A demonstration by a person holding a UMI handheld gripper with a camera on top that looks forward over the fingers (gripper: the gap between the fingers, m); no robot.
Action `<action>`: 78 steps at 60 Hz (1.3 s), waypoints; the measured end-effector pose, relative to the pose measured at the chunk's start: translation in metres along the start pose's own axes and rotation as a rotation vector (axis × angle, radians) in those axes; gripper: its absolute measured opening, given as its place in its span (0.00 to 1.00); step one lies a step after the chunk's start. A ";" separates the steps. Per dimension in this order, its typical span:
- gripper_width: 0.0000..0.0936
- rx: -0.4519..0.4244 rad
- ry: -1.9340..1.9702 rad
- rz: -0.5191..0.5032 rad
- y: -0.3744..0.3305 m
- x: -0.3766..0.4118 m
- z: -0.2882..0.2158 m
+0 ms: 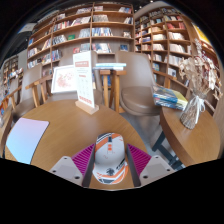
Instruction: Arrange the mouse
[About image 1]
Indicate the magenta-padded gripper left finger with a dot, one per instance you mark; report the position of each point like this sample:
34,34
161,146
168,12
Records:
65,168

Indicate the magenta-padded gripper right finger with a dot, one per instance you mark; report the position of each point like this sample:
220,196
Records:
158,168

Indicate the white orange black computer mouse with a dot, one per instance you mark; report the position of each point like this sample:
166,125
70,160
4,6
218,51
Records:
110,156

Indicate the pink blue gradient mouse pad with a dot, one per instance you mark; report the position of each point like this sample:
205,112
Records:
26,138

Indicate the round wooden side table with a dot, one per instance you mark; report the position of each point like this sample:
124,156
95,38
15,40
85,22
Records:
196,143
5,130

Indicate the glass vase with dried flowers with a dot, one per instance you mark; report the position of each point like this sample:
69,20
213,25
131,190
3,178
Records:
193,113

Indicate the stack of colourful books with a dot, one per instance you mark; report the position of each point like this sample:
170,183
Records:
168,96

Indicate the white framed pink floral picture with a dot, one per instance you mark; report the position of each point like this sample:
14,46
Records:
63,80

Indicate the white sign in wooden base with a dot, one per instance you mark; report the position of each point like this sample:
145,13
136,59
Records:
83,80

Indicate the stack of light blue books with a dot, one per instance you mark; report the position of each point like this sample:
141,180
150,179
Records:
110,65

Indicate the small distant wooden bookshelf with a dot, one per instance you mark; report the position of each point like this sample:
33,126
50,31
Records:
10,66

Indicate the curved wooden bookshelf unit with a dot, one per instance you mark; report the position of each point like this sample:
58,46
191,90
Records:
160,33

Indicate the wide wooden bookshelf unit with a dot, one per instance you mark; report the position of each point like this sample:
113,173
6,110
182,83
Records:
76,26

